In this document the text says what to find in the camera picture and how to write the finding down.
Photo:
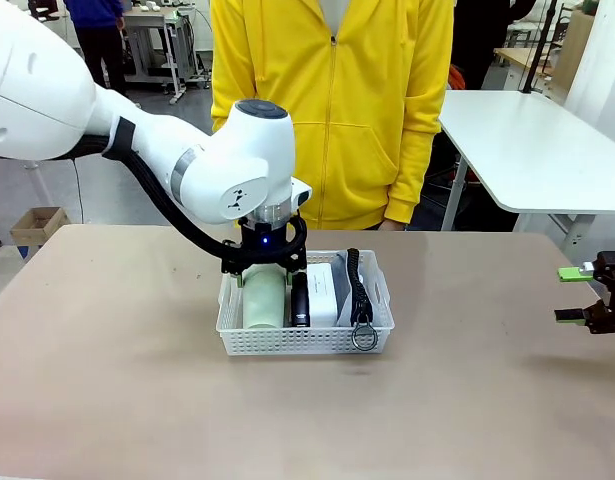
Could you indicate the grey fabric pouch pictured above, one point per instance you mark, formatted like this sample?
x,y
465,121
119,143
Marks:
x,y
343,300

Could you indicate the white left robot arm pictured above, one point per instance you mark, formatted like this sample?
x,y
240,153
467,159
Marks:
x,y
37,75

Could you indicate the orange chair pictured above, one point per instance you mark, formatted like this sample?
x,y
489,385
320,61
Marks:
x,y
455,79

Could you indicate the person's left hand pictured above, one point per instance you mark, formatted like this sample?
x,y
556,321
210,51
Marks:
x,y
393,225

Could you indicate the grey metal workbench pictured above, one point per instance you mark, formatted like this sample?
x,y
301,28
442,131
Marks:
x,y
157,45

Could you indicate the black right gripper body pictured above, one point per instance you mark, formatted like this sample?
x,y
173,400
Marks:
x,y
612,300

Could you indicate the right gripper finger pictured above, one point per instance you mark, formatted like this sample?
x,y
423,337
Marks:
x,y
569,316
572,273

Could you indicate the pale green plastic cup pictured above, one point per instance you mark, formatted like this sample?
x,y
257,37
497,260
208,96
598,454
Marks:
x,y
264,300

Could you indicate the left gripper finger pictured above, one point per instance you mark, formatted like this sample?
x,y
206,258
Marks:
x,y
292,277
240,279

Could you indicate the person in black clothes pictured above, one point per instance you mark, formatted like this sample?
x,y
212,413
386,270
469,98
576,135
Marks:
x,y
484,35

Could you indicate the black stand pole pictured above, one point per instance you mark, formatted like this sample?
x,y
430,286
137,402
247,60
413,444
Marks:
x,y
537,50

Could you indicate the black stapler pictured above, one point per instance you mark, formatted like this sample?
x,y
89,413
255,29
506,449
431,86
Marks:
x,y
300,300

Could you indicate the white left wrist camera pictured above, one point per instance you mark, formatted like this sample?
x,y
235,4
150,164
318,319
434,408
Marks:
x,y
302,192

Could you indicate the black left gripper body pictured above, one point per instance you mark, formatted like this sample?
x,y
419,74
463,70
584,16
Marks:
x,y
264,245

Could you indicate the tall brown cardboard box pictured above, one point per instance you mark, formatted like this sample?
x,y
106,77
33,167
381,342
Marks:
x,y
572,45

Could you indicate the white digital clock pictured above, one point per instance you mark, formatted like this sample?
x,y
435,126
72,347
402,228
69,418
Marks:
x,y
322,300

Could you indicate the person in blue top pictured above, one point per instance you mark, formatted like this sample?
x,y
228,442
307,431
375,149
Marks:
x,y
104,55

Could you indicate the person in yellow hoodie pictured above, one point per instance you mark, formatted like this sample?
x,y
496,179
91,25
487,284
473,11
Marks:
x,y
357,115

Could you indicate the small open cardboard box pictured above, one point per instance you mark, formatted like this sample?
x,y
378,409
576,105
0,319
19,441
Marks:
x,y
37,227

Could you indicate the large white table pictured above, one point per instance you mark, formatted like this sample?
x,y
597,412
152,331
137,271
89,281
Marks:
x,y
527,150

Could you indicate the white perforated plastic basket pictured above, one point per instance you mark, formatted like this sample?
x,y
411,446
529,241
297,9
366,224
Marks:
x,y
287,345

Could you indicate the wooden top table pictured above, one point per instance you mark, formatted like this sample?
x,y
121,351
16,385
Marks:
x,y
519,57

